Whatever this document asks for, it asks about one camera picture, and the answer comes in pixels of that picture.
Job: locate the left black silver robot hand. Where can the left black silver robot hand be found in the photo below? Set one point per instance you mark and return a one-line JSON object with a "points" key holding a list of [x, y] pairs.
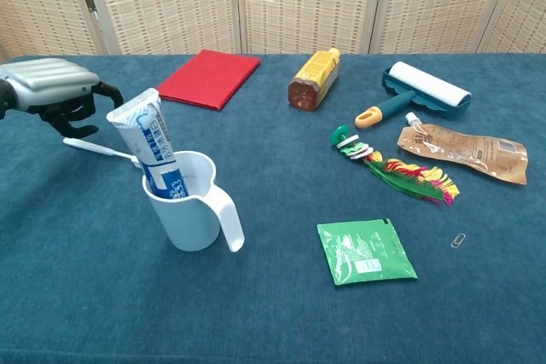
{"points": [[47, 78]]}

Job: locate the red notebook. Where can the red notebook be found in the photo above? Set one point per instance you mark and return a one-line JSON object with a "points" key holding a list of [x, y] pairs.
{"points": [[209, 78]]}

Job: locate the blue white toothpaste tube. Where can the blue white toothpaste tube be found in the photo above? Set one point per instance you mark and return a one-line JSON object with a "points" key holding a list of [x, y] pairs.
{"points": [[149, 142]]}

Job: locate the woven bamboo folding screen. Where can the woven bamboo folding screen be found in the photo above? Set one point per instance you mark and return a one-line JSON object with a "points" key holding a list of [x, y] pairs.
{"points": [[298, 1]]}

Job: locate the metal paper clip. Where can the metal paper clip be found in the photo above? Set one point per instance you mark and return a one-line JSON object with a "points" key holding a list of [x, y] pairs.
{"points": [[457, 241]]}

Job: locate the dark teal tablecloth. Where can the dark teal tablecloth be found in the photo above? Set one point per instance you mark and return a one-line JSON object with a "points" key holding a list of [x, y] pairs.
{"points": [[277, 317]]}

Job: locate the brown spout pouch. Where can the brown spout pouch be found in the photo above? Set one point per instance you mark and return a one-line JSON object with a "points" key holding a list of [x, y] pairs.
{"points": [[465, 148]]}

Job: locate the teal lint roller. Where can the teal lint roller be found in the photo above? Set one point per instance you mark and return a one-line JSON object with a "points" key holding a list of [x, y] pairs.
{"points": [[426, 84]]}

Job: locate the yellow label drink bottle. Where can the yellow label drink bottle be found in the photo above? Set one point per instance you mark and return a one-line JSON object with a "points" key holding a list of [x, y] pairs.
{"points": [[317, 76]]}

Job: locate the green foil sachet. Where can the green foil sachet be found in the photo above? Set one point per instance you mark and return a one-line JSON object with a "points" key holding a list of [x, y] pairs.
{"points": [[362, 253]]}

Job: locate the white toothbrush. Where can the white toothbrush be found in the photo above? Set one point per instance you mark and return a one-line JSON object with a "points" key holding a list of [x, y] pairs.
{"points": [[98, 148]]}

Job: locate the colourful feather shuttlecock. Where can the colourful feather shuttlecock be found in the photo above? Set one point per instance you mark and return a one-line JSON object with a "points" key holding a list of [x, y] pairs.
{"points": [[405, 176]]}

